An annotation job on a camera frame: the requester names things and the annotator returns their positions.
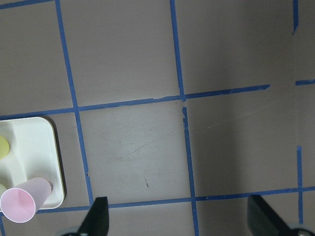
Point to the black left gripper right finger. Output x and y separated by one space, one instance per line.
262 220

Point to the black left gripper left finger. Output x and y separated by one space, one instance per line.
96 222

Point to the pink plastic cup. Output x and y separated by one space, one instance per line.
20 203

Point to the yellow plastic cup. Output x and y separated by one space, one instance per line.
4 147

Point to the cream plastic tray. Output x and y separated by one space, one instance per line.
33 152

